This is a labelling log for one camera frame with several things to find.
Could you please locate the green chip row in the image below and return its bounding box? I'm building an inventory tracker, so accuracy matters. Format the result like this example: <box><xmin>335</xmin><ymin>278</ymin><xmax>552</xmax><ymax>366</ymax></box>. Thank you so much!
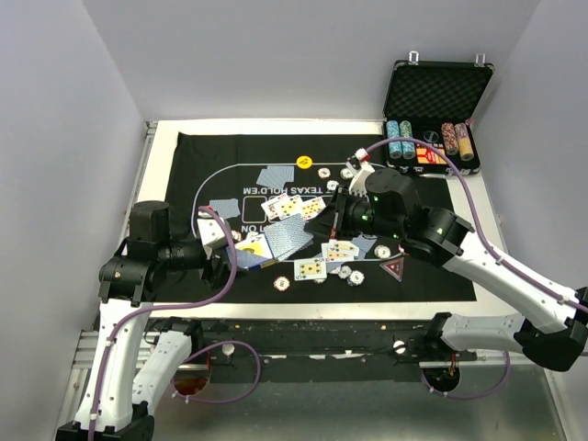
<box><xmin>399</xmin><ymin>120</ymin><xmax>416</xmax><ymax>160</ymax></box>

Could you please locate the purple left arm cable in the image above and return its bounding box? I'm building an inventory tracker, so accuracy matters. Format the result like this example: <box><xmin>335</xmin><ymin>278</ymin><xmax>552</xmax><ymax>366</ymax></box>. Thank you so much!
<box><xmin>85</xmin><ymin>206</ymin><xmax>262</xmax><ymax>441</ymax></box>

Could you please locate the nine of diamonds card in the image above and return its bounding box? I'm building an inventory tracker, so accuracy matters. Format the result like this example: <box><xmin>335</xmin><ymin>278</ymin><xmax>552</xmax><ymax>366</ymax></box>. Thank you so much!
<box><xmin>300</xmin><ymin>197</ymin><xmax>326</xmax><ymax>221</ymax></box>

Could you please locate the red white chip near edge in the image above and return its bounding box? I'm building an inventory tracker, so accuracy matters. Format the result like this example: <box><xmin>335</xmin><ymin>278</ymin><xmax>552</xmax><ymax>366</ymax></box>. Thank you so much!
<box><xmin>273</xmin><ymin>276</ymin><xmax>290</xmax><ymax>292</ymax></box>

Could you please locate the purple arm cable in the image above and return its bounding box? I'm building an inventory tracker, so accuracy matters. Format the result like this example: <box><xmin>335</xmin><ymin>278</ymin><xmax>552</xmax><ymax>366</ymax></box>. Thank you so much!
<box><xmin>356</xmin><ymin>137</ymin><xmax>588</xmax><ymax>400</ymax></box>
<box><xmin>85</xmin><ymin>206</ymin><xmax>262</xmax><ymax>441</ymax></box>

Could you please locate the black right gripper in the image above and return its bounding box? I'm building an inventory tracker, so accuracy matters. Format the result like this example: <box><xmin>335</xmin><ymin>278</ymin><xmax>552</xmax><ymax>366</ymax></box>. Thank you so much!
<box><xmin>303</xmin><ymin>185</ymin><xmax>403</xmax><ymax>242</ymax></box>

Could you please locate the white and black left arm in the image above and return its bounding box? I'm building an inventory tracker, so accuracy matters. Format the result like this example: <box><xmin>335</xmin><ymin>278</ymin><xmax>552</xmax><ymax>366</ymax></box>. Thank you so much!
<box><xmin>55</xmin><ymin>200</ymin><xmax>236</xmax><ymax>440</ymax></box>

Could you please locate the red orange card box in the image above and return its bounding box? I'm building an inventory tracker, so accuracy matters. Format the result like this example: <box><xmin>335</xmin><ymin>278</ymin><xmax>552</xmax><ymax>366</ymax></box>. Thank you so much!
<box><xmin>415</xmin><ymin>144</ymin><xmax>447</xmax><ymax>165</ymax></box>

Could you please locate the yellow round dealer button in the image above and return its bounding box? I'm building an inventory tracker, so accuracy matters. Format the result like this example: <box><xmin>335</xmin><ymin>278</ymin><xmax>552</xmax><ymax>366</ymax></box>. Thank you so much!
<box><xmin>296</xmin><ymin>155</ymin><xmax>313</xmax><ymax>169</ymax></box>

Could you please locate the black aluminium poker chip case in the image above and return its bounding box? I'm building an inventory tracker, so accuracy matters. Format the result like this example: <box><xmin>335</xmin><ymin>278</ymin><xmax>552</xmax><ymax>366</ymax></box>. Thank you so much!
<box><xmin>382</xmin><ymin>51</ymin><xmax>494</xmax><ymax>175</ymax></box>

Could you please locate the blue back card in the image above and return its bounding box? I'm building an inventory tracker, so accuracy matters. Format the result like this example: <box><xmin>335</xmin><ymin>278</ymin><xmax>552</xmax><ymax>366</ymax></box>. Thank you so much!
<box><xmin>256</xmin><ymin>165</ymin><xmax>294</xmax><ymax>188</ymax></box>
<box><xmin>209</xmin><ymin>198</ymin><xmax>241</xmax><ymax>219</ymax></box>
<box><xmin>351</xmin><ymin>235</ymin><xmax>378</xmax><ymax>260</ymax></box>

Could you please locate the five of clubs card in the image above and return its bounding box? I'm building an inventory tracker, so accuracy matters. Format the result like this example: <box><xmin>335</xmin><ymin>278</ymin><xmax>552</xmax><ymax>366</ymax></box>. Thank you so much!
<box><xmin>293</xmin><ymin>257</ymin><xmax>327</xmax><ymax>281</ymax></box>

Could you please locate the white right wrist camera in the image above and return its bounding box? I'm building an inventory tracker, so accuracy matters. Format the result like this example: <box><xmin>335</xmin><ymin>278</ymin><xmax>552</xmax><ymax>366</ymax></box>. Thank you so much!
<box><xmin>345</xmin><ymin>149</ymin><xmax>375</xmax><ymax>197</ymax></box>

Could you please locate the black poker table mat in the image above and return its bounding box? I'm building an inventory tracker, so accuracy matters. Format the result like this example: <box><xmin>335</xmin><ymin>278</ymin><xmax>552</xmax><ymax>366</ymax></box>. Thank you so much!
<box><xmin>143</xmin><ymin>131</ymin><xmax>477</xmax><ymax>305</ymax></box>

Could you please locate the purple tan chip row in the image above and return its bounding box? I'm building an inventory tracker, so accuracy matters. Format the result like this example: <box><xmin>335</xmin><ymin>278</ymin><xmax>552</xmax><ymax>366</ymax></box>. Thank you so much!
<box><xmin>455</xmin><ymin>123</ymin><xmax>474</xmax><ymax>162</ymax></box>

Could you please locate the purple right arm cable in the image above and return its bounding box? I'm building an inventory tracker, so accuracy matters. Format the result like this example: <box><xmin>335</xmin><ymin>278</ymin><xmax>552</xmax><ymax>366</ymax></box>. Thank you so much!
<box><xmin>356</xmin><ymin>137</ymin><xmax>588</xmax><ymax>400</ymax></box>

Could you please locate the aluminium mounting rail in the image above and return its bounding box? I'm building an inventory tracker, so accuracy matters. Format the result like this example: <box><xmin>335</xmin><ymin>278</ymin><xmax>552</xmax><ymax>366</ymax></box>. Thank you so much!
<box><xmin>72</xmin><ymin>326</ymin><xmax>562</xmax><ymax>369</ymax></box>

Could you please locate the ace face up card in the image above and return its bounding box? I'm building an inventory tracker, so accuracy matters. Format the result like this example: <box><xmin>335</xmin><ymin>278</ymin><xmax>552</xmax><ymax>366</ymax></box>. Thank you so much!
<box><xmin>321</xmin><ymin>241</ymin><xmax>359</xmax><ymax>263</ymax></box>

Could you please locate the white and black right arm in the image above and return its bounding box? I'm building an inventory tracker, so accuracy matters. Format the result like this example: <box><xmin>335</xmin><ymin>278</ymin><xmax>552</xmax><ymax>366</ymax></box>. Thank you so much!
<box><xmin>304</xmin><ymin>168</ymin><xmax>587</xmax><ymax>372</ymax></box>

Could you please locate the blue back card being drawn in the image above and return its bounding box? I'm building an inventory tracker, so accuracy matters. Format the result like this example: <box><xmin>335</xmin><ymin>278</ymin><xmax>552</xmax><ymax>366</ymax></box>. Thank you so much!
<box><xmin>264</xmin><ymin>214</ymin><xmax>312</xmax><ymax>261</ymax></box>

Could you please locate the light blue chip row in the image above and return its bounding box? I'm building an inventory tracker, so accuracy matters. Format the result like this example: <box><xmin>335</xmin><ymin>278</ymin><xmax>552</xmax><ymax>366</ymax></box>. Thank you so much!
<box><xmin>385</xmin><ymin>119</ymin><xmax>402</xmax><ymax>160</ymax></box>

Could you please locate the king of diamonds card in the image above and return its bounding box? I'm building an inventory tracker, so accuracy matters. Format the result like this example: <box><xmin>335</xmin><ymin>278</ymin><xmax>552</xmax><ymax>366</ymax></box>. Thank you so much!
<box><xmin>261</xmin><ymin>194</ymin><xmax>287</xmax><ymax>221</ymax></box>

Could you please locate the red brown chip row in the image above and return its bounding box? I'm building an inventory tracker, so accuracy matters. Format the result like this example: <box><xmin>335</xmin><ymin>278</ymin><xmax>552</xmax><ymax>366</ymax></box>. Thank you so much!
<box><xmin>441</xmin><ymin>122</ymin><xmax>458</xmax><ymax>155</ymax></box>

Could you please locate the five of spades card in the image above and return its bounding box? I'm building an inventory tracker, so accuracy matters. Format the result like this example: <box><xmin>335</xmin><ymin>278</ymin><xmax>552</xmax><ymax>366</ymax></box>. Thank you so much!
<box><xmin>277</xmin><ymin>195</ymin><xmax>302</xmax><ymax>221</ymax></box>

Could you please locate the blue white chip stack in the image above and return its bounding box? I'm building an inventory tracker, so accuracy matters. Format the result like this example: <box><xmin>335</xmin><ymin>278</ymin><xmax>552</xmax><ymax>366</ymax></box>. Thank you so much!
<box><xmin>346</xmin><ymin>270</ymin><xmax>365</xmax><ymax>287</ymax></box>

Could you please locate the blue white 5 chip far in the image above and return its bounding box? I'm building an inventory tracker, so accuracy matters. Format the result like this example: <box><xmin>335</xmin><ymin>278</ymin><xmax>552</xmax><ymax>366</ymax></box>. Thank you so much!
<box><xmin>326</xmin><ymin>180</ymin><xmax>339</xmax><ymax>191</ymax></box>

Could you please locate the blue playing card deck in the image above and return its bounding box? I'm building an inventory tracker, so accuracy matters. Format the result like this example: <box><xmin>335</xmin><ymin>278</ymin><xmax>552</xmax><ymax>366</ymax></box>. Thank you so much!
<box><xmin>235</xmin><ymin>234</ymin><xmax>277</xmax><ymax>270</ymax></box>

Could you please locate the red triangular dealer marker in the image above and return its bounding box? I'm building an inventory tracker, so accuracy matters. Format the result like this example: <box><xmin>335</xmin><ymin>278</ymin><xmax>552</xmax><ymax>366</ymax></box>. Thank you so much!
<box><xmin>379</xmin><ymin>257</ymin><xmax>404</xmax><ymax>282</ymax></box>

